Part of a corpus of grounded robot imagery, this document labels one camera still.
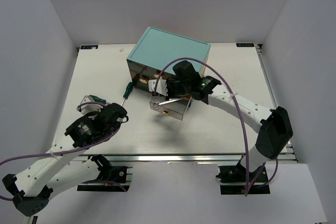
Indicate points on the aluminium table edge rail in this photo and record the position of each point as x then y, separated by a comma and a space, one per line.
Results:
172, 158

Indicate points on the right blue corner label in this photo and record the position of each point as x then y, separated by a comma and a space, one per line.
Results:
242, 44

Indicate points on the silver ratcheting ring wrench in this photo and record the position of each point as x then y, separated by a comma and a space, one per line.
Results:
170, 101

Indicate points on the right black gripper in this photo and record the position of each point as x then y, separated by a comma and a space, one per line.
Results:
168, 83

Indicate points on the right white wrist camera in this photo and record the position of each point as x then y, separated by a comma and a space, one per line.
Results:
159, 86

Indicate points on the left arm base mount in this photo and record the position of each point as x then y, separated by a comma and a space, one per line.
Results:
111, 177

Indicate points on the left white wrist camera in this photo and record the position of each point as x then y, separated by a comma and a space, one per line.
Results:
88, 106

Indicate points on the teal drawer cabinet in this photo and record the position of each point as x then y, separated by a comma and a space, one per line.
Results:
156, 48

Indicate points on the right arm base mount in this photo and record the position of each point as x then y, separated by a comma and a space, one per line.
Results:
232, 180

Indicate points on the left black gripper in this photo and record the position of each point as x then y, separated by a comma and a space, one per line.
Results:
95, 114

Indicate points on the blue corner label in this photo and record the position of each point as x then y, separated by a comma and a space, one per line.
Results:
242, 44
88, 47

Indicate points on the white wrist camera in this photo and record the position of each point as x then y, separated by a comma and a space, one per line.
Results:
88, 106
159, 86

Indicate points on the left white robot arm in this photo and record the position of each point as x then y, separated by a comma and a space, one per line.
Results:
33, 188

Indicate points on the silver open-end combination wrench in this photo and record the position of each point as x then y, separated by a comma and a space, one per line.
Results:
157, 105

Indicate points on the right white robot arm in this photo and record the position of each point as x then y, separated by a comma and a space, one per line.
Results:
266, 131

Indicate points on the left blue corner label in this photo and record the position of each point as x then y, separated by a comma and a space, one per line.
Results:
88, 47

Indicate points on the large green-handled screwdriver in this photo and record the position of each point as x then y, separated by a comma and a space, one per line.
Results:
128, 90

